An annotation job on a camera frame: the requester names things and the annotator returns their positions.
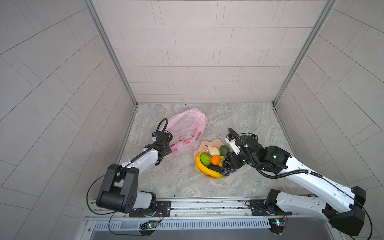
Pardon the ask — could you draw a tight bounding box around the cream fake garlic bulb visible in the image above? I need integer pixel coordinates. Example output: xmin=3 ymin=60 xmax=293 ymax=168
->
xmin=207 ymin=146 xmax=221 ymax=156

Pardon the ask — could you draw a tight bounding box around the right circuit board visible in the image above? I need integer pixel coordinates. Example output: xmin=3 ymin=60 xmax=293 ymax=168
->
xmin=269 ymin=219 xmax=286 ymax=234

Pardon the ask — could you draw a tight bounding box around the pink plastic bag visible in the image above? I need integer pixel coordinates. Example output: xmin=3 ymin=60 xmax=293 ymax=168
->
xmin=166 ymin=108 xmax=208 ymax=154

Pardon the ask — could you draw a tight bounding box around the left circuit board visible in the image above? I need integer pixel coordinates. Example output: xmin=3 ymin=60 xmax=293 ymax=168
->
xmin=140 ymin=221 xmax=159 ymax=231

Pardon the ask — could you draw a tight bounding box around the dark brown fake fruit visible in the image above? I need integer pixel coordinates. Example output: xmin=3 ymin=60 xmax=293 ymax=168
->
xmin=207 ymin=164 xmax=222 ymax=173

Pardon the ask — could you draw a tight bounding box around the circuit board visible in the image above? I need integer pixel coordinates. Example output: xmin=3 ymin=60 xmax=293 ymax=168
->
xmin=269 ymin=219 xmax=286 ymax=234
xmin=140 ymin=221 xmax=159 ymax=231

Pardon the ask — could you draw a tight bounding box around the green fake fruit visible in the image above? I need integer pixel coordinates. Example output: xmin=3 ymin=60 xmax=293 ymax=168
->
xmin=200 ymin=153 xmax=212 ymax=166

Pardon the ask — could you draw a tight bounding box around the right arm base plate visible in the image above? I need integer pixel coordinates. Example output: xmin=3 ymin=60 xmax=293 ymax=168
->
xmin=246 ymin=200 xmax=293 ymax=216

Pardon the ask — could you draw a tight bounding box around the white vented grille strip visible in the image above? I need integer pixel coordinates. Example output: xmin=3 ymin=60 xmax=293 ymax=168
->
xmin=94 ymin=219 xmax=271 ymax=231

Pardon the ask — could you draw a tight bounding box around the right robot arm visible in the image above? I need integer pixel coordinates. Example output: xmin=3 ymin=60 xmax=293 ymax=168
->
xmin=226 ymin=129 xmax=367 ymax=237

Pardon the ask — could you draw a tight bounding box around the yellow fake banana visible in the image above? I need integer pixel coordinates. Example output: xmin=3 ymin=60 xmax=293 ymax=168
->
xmin=195 ymin=152 xmax=224 ymax=179

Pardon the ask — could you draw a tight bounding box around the pink scalloped bowl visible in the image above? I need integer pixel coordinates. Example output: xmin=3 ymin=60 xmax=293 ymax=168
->
xmin=193 ymin=139 xmax=223 ymax=181

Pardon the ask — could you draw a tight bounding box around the dark green fake lime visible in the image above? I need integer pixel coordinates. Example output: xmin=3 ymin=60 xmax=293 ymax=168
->
xmin=219 ymin=145 xmax=231 ymax=157

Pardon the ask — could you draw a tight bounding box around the orange fake tangerine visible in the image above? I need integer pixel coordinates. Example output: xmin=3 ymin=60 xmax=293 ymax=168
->
xmin=211 ymin=156 xmax=222 ymax=166

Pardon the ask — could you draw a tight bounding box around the aluminium mounting rail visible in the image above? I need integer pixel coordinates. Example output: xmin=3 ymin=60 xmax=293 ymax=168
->
xmin=83 ymin=196 xmax=335 ymax=221

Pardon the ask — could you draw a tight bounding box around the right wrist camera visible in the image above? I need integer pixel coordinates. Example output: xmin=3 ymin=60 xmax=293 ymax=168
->
xmin=225 ymin=134 xmax=241 ymax=155

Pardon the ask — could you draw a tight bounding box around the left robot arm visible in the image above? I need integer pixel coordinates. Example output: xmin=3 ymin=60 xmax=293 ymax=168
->
xmin=96 ymin=131 xmax=173 ymax=216

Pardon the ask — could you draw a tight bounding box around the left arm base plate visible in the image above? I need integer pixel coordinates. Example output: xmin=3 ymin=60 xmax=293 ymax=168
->
xmin=129 ymin=201 xmax=172 ymax=218

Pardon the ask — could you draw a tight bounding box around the yellow fake lemon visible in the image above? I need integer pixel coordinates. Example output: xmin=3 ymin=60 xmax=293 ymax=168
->
xmin=218 ymin=156 xmax=225 ymax=168

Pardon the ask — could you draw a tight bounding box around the dark fake grapes bunch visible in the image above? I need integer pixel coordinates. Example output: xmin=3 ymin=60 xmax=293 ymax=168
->
xmin=221 ymin=153 xmax=237 ymax=177

